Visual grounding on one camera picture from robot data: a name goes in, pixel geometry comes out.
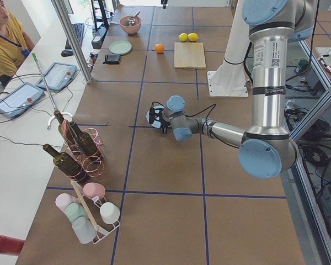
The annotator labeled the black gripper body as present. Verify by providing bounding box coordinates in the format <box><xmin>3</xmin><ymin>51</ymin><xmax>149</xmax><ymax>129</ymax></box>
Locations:
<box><xmin>159</xmin><ymin>114</ymin><xmax>172</xmax><ymax>130</ymax></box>

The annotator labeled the light blue plate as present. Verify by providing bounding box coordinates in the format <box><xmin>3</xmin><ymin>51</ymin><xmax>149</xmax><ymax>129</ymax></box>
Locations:
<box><xmin>146</xmin><ymin>105</ymin><xmax>171</xmax><ymax>133</ymax></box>

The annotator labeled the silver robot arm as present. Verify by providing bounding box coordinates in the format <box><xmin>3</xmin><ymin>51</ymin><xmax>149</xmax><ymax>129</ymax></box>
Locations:
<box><xmin>146</xmin><ymin>1</ymin><xmax>318</xmax><ymax>179</ymax></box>

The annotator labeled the light green plate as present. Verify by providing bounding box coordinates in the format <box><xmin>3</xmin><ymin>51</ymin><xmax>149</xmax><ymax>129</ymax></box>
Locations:
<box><xmin>109</xmin><ymin>40</ymin><xmax>132</xmax><ymax>55</ymax></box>

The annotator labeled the wooden cutting board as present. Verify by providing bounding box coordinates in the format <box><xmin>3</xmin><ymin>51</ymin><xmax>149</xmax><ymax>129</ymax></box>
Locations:
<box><xmin>174</xmin><ymin>42</ymin><xmax>206</xmax><ymax>70</ymax></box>

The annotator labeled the orange mandarin fruit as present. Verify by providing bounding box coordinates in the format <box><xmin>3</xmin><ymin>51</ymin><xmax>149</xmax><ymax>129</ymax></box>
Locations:
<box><xmin>154</xmin><ymin>43</ymin><xmax>164</xmax><ymax>54</ymax></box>

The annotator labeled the dark wine bottle upper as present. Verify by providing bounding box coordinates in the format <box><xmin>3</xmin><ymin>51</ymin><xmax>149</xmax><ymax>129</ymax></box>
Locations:
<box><xmin>70</xmin><ymin>121</ymin><xmax>100</xmax><ymax>156</ymax></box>

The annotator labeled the dark wine bottle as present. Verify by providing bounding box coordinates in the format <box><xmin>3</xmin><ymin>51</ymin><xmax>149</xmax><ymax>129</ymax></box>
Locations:
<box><xmin>70</xmin><ymin>121</ymin><xmax>100</xmax><ymax>156</ymax></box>
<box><xmin>54</xmin><ymin>110</ymin><xmax>76</xmax><ymax>146</ymax></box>
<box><xmin>43</xmin><ymin>144</ymin><xmax>86</xmax><ymax>181</ymax></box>

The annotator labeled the folded grey cloth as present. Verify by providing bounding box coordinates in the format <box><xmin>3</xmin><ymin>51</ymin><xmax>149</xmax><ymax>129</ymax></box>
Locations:
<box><xmin>103</xmin><ymin>54</ymin><xmax>121</xmax><ymax>65</ymax></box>

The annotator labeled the lower yellow lemon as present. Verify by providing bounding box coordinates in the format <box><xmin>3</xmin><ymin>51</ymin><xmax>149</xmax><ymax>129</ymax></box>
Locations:
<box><xmin>179</xmin><ymin>33</ymin><xmax>188</xmax><ymax>43</ymax></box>

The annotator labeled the pink cup on rack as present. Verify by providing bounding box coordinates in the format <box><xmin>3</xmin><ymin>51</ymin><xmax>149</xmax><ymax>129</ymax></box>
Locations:
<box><xmin>83</xmin><ymin>182</ymin><xmax>105</xmax><ymax>199</ymax></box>

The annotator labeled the white cup on rack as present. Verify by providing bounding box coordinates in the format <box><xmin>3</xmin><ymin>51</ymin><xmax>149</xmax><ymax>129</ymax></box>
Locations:
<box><xmin>100</xmin><ymin>202</ymin><xmax>120</xmax><ymax>225</ymax></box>

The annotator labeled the pink bowl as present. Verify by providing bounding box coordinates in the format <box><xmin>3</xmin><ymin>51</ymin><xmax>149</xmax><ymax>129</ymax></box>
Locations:
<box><xmin>119</xmin><ymin>15</ymin><xmax>141</xmax><ymax>35</ymax></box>

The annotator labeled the dark wine bottle lower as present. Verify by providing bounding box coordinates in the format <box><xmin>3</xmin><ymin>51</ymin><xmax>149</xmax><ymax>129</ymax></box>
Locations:
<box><xmin>43</xmin><ymin>144</ymin><xmax>86</xmax><ymax>181</ymax></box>

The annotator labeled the metal rod green tip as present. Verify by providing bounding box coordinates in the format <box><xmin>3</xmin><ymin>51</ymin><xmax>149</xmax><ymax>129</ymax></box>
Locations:
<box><xmin>31</xmin><ymin>52</ymin><xmax>58</xmax><ymax>113</ymax></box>

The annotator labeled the metal scoop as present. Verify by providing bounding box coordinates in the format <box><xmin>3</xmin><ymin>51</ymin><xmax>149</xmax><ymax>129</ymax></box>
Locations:
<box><xmin>124</xmin><ymin>10</ymin><xmax>141</xmax><ymax>27</ymax></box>

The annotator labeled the far teach pendant tablet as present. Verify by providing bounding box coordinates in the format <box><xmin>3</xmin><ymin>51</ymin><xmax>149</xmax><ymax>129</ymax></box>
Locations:
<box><xmin>44</xmin><ymin>62</ymin><xmax>77</xmax><ymax>92</ymax></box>

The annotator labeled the teach pendant tablet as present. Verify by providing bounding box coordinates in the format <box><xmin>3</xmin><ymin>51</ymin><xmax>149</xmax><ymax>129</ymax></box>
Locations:
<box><xmin>44</xmin><ymin>62</ymin><xmax>77</xmax><ymax>92</ymax></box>
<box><xmin>0</xmin><ymin>82</ymin><xmax>44</xmax><ymax>118</ymax></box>

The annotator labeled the mint green cup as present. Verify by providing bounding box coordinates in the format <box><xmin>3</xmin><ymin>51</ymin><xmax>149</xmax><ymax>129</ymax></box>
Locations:
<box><xmin>64</xmin><ymin>203</ymin><xmax>87</xmax><ymax>223</ymax></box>

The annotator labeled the black computer mouse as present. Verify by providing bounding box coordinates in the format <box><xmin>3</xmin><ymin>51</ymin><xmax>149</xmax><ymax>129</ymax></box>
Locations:
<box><xmin>61</xmin><ymin>50</ymin><xmax>74</xmax><ymax>57</ymax></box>

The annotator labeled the pale pink cup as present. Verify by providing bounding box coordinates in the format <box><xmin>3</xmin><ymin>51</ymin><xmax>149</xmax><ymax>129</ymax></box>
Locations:
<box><xmin>55</xmin><ymin>193</ymin><xmax>79</xmax><ymax>213</ymax></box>

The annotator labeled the grey blue cup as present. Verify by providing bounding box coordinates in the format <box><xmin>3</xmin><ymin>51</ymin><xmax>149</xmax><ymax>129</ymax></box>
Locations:
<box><xmin>72</xmin><ymin>216</ymin><xmax>97</xmax><ymax>244</ymax></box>

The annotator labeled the black keyboard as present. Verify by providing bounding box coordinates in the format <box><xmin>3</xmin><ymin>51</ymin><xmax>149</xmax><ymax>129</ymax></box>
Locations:
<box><xmin>65</xmin><ymin>23</ymin><xmax>84</xmax><ymax>50</ymax></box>

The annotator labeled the near teach pendant tablet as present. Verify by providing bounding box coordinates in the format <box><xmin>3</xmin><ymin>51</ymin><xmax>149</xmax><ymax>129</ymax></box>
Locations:
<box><xmin>0</xmin><ymin>82</ymin><xmax>44</xmax><ymax>118</ymax></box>

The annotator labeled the person in yellow shirt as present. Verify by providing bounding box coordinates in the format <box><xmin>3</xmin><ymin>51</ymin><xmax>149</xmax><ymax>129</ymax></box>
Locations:
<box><xmin>0</xmin><ymin>1</ymin><xmax>35</xmax><ymax>87</ymax></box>

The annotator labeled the red cylinder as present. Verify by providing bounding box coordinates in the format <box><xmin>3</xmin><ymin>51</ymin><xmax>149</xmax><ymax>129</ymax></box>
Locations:
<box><xmin>0</xmin><ymin>235</ymin><xmax>25</xmax><ymax>256</ymax></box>

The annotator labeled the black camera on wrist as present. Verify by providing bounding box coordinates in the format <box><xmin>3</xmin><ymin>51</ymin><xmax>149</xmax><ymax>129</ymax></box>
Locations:
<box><xmin>148</xmin><ymin>106</ymin><xmax>163</xmax><ymax>125</ymax></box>

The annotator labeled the copper wire bottle rack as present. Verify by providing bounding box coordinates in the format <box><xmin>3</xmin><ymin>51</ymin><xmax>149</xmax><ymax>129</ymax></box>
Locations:
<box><xmin>59</xmin><ymin>120</ymin><xmax>105</xmax><ymax>179</ymax></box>

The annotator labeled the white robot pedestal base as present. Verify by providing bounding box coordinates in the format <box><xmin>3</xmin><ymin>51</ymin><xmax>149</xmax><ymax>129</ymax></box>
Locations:
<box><xmin>207</xmin><ymin>0</ymin><xmax>250</xmax><ymax>97</ymax></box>

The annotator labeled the white wire cup rack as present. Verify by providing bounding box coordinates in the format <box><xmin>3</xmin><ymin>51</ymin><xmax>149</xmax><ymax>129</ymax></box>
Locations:
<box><xmin>71</xmin><ymin>181</ymin><xmax>121</xmax><ymax>244</ymax></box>

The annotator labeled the aluminium frame post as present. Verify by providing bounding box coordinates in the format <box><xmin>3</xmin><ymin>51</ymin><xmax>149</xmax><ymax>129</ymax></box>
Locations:
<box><xmin>51</xmin><ymin>0</ymin><xmax>93</xmax><ymax>84</ymax></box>

